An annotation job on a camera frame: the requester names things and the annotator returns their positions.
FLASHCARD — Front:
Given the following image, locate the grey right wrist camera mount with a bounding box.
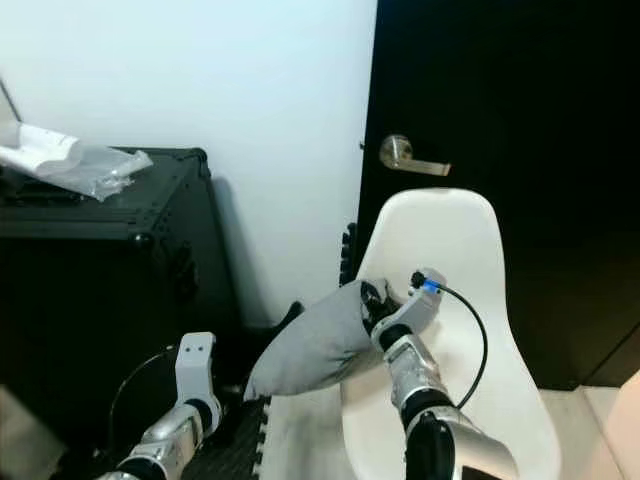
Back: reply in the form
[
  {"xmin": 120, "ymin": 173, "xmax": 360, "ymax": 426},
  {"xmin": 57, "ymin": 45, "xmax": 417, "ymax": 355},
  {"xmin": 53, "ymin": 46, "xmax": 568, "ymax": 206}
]
[{"xmin": 392, "ymin": 267, "xmax": 449, "ymax": 336}]

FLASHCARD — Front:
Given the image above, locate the black flight case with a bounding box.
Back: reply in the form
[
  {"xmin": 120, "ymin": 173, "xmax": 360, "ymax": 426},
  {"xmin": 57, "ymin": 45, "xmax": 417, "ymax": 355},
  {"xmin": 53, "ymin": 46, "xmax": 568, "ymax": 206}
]
[{"xmin": 0, "ymin": 147, "xmax": 231, "ymax": 453}]

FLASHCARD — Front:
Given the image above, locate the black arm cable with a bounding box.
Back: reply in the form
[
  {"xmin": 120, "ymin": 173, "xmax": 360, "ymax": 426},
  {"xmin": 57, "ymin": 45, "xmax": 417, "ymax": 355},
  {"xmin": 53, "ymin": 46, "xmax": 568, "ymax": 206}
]
[
  {"xmin": 107, "ymin": 347, "xmax": 181, "ymax": 463},
  {"xmin": 409, "ymin": 271, "xmax": 490, "ymax": 411}
]

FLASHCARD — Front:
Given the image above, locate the thin grey rod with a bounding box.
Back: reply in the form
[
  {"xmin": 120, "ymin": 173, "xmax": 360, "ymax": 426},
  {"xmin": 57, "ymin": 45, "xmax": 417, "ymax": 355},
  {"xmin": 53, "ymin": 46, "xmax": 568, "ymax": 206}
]
[{"xmin": 0, "ymin": 82, "xmax": 23, "ymax": 123}]

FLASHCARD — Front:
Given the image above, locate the black ridged object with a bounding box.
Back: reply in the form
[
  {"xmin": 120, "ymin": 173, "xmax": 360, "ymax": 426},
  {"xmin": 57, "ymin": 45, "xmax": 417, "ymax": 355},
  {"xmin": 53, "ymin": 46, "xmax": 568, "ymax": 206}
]
[{"xmin": 339, "ymin": 221, "xmax": 360, "ymax": 288}]

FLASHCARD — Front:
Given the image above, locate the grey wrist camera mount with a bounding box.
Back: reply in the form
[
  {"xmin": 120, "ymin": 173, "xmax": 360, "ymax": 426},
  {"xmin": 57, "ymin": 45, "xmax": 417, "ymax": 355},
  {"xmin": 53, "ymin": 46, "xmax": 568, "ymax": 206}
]
[
  {"xmin": 392, "ymin": 267, "xmax": 449, "ymax": 336},
  {"xmin": 175, "ymin": 332, "xmax": 220, "ymax": 406}
]

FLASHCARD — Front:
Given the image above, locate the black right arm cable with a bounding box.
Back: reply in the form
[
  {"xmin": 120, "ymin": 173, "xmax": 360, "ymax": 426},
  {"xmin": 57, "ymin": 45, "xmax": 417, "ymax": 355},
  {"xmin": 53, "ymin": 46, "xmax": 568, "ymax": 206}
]
[{"xmin": 409, "ymin": 271, "xmax": 490, "ymax": 411}]

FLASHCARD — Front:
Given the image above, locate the brass lever door handle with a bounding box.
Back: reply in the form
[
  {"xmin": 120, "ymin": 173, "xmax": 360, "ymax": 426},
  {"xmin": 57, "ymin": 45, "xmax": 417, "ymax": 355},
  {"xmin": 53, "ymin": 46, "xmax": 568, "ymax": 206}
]
[{"xmin": 379, "ymin": 134, "xmax": 453, "ymax": 179}]

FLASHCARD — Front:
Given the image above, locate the black door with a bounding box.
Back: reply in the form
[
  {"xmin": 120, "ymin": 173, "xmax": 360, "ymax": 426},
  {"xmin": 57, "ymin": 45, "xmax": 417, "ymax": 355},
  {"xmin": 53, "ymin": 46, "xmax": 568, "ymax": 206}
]
[{"xmin": 354, "ymin": 0, "xmax": 640, "ymax": 393}]

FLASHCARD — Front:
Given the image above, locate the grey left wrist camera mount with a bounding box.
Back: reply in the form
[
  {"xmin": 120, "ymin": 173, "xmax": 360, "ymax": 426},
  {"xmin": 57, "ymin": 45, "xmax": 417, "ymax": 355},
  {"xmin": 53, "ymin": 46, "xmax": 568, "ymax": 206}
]
[{"xmin": 175, "ymin": 332, "xmax": 220, "ymax": 406}]

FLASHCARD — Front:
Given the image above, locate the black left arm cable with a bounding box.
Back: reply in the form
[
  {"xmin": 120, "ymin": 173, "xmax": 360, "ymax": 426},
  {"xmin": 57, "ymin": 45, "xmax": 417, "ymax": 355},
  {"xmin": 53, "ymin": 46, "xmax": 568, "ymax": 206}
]
[{"xmin": 107, "ymin": 347, "xmax": 181, "ymax": 463}]

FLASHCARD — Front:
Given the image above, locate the white plastic shell chair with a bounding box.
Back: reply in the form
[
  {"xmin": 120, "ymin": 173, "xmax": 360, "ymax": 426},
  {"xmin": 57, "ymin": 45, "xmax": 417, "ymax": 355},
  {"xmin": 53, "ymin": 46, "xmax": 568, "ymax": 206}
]
[{"xmin": 338, "ymin": 187, "xmax": 563, "ymax": 480}]

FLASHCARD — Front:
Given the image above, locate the black pointed object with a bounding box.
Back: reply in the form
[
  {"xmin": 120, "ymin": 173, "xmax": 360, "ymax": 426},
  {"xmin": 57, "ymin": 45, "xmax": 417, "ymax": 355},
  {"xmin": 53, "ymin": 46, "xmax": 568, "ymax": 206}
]
[{"xmin": 248, "ymin": 299, "xmax": 307, "ymax": 353}]

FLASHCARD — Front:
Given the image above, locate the clear plastic bag with papers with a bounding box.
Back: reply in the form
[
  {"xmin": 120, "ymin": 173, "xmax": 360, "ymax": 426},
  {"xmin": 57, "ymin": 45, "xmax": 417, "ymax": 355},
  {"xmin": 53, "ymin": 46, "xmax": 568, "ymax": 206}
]
[{"xmin": 0, "ymin": 119, "xmax": 155, "ymax": 202}]

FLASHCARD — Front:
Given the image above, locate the grey ribbed fabric pillow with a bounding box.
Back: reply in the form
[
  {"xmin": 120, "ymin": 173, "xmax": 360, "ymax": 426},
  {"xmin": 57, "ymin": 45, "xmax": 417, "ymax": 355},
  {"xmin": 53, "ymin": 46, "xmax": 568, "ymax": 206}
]
[{"xmin": 244, "ymin": 280, "xmax": 391, "ymax": 401}]

